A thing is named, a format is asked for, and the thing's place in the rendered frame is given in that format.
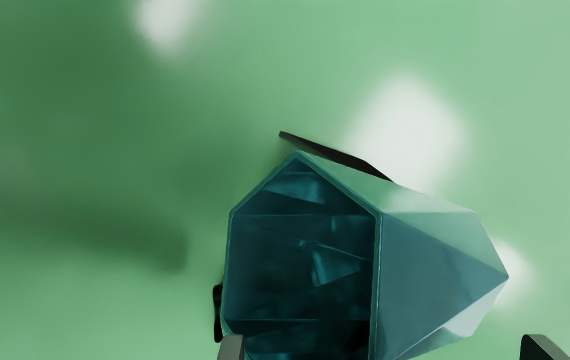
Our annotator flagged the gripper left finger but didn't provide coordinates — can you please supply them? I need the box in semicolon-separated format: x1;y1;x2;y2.
217;333;245;360

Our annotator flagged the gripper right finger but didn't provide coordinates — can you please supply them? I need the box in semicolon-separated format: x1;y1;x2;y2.
520;333;570;360

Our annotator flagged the teal faceted mug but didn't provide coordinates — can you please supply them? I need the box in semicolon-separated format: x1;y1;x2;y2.
220;149;509;360

